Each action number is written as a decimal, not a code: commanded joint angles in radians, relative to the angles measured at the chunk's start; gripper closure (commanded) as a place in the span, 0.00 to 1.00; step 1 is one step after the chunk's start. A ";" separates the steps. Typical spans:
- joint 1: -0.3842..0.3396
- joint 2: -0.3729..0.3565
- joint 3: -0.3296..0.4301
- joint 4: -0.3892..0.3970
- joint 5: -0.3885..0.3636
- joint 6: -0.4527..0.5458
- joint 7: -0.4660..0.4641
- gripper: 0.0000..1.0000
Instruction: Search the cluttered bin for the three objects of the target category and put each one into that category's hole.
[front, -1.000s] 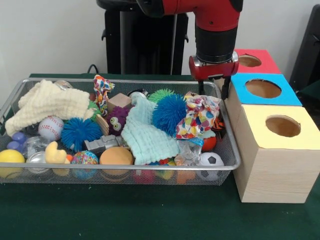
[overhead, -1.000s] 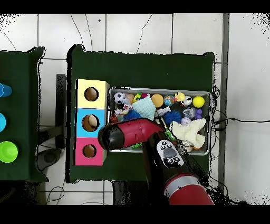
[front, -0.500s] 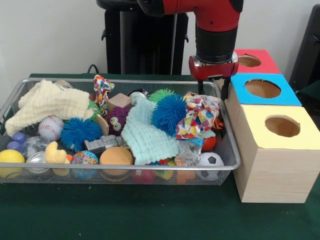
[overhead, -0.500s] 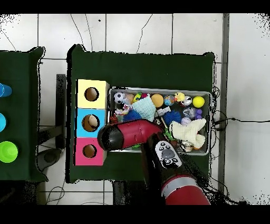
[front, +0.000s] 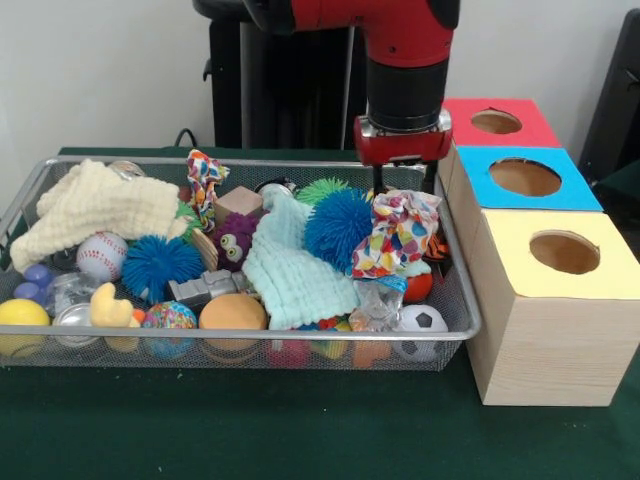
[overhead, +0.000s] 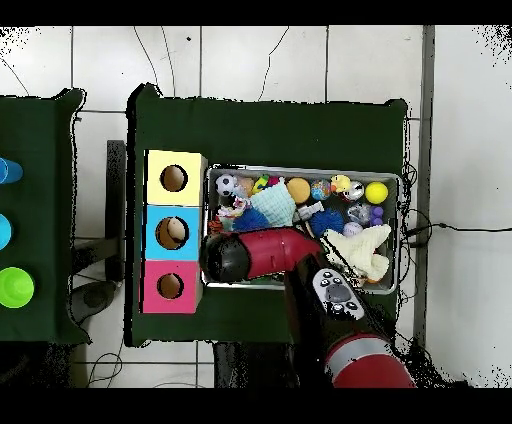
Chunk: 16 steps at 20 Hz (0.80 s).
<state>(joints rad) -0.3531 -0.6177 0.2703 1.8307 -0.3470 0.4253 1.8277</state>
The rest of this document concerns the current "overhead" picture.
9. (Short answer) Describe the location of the green cloth covered side table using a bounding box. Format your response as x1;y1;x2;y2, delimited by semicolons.
0;88;93;347

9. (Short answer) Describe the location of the black power cable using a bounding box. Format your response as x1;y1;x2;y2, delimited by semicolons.
405;221;512;238

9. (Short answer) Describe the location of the green cup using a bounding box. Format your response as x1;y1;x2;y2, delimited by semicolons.
0;266;36;309

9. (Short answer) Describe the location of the orange foam ball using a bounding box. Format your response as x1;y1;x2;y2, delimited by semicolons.
285;176;312;205

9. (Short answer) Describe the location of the blue cup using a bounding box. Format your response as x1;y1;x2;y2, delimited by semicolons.
0;213;14;251
0;156;24;185

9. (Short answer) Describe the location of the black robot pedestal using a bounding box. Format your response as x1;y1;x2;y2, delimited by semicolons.
213;341;301;388

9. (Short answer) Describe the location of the cream waffle cloth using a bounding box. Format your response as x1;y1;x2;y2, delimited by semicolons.
320;223;393;283

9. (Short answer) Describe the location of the blue spiky toy with eyes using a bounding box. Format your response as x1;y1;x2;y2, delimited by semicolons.
231;207;271;233

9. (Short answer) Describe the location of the yellow plush toy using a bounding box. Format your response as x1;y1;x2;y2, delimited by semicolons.
330;174;352;194

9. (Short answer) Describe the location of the mint green waffle cloth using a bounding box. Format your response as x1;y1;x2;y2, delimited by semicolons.
249;181;298;229

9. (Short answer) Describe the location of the large multicoloured patterned cloth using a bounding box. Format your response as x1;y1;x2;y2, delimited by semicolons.
217;194;253;219

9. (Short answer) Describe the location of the black and white soccer ball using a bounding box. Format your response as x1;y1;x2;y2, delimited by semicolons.
214;174;237;197

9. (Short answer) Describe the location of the shallow wire mesh bin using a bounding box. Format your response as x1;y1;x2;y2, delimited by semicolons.
201;161;402;296

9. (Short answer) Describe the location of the wooden box with three holes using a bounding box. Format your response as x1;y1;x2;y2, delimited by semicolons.
138;149;209;315

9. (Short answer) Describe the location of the dark green table cloth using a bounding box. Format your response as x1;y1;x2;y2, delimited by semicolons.
124;83;409;353

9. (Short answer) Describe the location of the blue spiky ball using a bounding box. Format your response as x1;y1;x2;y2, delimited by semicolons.
309;207;346;239

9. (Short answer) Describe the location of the yellow tennis ball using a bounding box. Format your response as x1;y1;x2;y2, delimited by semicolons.
364;181;390;205

